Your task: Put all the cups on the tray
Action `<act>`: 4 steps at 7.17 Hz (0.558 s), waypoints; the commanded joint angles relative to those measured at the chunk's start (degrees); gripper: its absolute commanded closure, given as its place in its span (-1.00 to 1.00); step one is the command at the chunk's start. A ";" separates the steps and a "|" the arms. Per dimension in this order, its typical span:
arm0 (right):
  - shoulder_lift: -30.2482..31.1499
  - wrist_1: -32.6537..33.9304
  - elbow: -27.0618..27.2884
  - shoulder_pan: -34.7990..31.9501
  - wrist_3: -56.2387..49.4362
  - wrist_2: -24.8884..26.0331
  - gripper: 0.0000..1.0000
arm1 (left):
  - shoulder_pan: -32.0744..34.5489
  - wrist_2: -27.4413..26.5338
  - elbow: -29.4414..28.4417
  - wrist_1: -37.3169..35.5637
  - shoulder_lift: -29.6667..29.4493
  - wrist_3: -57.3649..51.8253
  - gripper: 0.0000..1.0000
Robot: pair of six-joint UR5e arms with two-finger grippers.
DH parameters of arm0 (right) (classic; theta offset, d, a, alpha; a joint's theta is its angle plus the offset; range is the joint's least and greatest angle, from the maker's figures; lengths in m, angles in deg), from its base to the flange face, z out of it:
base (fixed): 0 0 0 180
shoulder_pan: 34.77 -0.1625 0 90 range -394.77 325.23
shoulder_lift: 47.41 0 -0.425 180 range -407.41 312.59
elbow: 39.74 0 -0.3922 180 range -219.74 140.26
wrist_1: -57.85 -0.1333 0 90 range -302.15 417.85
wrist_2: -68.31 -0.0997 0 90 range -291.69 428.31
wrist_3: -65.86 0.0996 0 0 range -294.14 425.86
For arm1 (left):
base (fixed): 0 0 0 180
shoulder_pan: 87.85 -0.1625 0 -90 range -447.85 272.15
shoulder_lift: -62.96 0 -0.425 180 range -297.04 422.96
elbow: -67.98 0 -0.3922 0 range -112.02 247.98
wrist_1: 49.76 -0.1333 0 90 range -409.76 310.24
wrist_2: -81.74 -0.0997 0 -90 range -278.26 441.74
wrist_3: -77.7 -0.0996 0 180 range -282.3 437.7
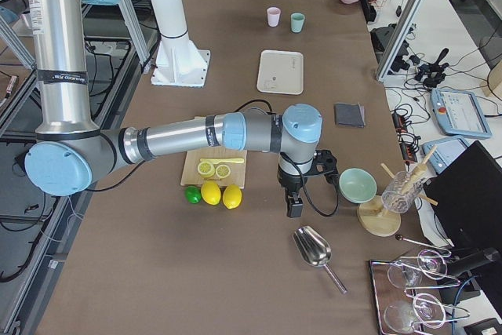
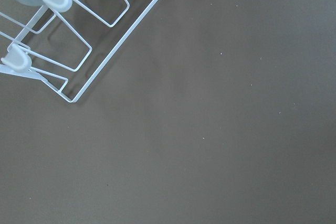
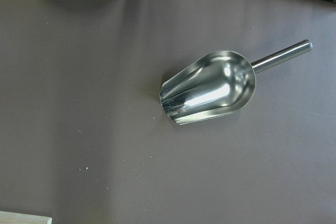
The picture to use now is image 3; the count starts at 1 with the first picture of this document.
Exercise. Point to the steel ice scoop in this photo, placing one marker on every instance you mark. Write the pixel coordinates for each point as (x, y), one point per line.
(218, 84)

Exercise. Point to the bamboo cutting board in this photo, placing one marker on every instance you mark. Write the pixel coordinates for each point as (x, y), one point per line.
(13, 218)

